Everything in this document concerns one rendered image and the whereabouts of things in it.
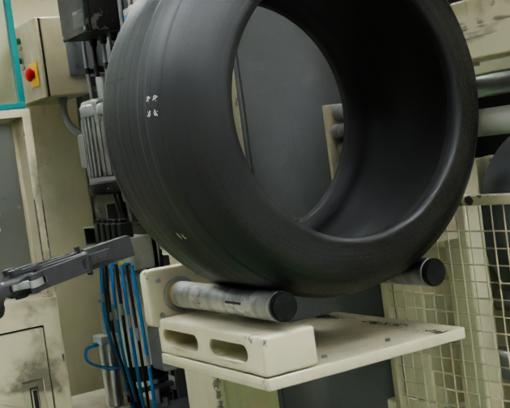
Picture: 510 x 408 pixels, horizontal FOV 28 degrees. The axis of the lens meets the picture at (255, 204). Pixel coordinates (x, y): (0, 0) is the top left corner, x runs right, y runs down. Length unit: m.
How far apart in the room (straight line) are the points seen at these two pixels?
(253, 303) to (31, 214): 0.70
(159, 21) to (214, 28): 0.09
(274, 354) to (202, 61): 0.42
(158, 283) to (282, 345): 0.35
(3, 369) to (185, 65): 0.86
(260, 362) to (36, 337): 0.69
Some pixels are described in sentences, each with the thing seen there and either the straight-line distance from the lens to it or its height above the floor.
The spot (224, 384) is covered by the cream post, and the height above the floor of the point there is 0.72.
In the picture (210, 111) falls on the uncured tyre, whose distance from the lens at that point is 1.37.
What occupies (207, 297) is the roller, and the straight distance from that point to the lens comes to 1.62.
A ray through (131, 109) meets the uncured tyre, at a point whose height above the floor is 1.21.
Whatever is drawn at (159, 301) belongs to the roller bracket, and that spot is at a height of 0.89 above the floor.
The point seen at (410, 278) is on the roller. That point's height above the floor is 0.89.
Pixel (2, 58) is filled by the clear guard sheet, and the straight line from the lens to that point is 2.07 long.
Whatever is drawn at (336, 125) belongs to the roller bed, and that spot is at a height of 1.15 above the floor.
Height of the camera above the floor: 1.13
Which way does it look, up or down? 3 degrees down
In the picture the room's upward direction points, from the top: 8 degrees counter-clockwise
